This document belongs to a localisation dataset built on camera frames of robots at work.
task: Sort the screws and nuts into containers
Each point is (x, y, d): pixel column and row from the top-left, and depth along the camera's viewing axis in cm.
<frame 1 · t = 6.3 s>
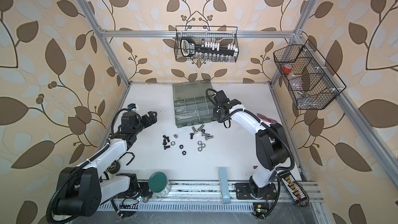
left hand: (147, 114, 87), fingers open
right hand: (219, 115, 91), fingers closed
black bolt: (165, 142, 93), on the table
black bolt 2: (167, 146, 90), on the table
silver nut: (175, 136, 94), on the table
black nut: (181, 146, 91), on the table
black nut 2: (184, 152, 88), on the table
black bolt 3: (192, 136, 95), on the table
silver bolt: (195, 131, 96), point 2 cm above the table
silver bolt 2: (200, 128, 98), on the table
silver bolt 3: (203, 134, 95), on the table
silver bolt 4: (208, 137, 94), on the table
silver nut 2: (199, 142, 93), on the table
silver nut 3: (200, 149, 90), on the table
black nut 3: (172, 143, 92), on the table

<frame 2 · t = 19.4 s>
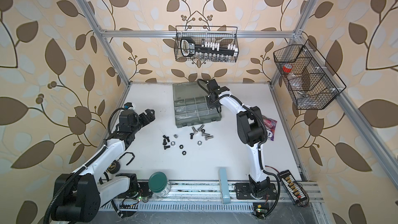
left hand: (144, 112, 86), fingers open
right hand: (213, 103, 100), fingers closed
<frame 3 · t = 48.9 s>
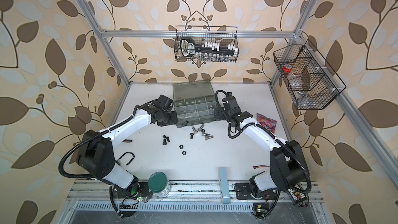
left hand: (173, 118, 88), fingers open
right hand: (223, 111, 89), fingers open
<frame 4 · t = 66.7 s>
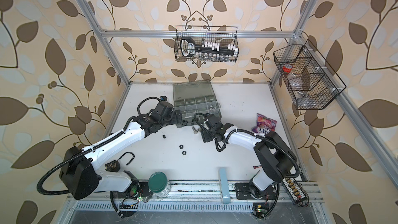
left hand: (172, 113, 83), fingers open
right hand: (207, 133, 91), fingers open
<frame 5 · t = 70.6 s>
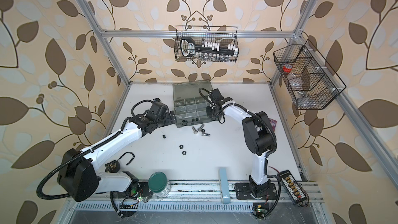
left hand: (166, 116, 84), fingers open
right hand: (211, 113, 98), fingers closed
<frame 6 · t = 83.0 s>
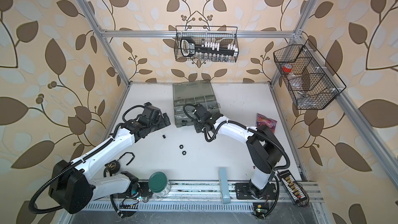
left hand: (160, 119, 84), fingers open
right hand: (199, 124, 90), fingers open
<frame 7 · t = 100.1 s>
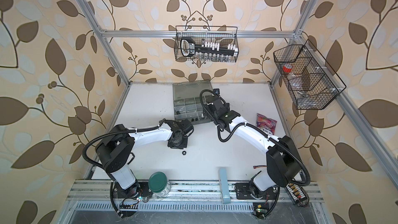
left hand: (181, 145, 88), fingers closed
right hand: (213, 106, 86), fingers open
